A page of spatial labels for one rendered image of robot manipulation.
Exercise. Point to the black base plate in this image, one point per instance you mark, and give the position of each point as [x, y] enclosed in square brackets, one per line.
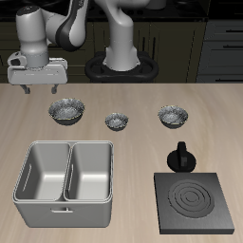
[95, 70]

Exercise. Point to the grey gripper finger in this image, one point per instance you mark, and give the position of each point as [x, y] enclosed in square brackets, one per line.
[25, 89]
[55, 88]

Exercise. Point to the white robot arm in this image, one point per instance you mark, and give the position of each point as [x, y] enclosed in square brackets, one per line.
[121, 38]

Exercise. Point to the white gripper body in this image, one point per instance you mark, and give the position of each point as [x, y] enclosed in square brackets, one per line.
[38, 74]

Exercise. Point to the black stove knob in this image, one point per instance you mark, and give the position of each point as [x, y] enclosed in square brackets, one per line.
[181, 159]

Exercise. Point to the large grey bowl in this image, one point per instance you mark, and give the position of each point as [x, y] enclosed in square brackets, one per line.
[66, 110]

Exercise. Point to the dark grey stove plate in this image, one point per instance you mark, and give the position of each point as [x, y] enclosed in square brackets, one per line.
[192, 202]

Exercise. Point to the dark kitchen cupboards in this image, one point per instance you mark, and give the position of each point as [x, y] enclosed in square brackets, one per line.
[190, 47]

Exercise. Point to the small grey bowl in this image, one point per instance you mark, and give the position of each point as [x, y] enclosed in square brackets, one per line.
[116, 121]

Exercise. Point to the white two-bin basket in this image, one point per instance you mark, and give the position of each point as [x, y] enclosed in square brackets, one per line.
[63, 186]

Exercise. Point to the medium grey bowl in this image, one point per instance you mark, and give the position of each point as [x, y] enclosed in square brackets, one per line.
[172, 116]

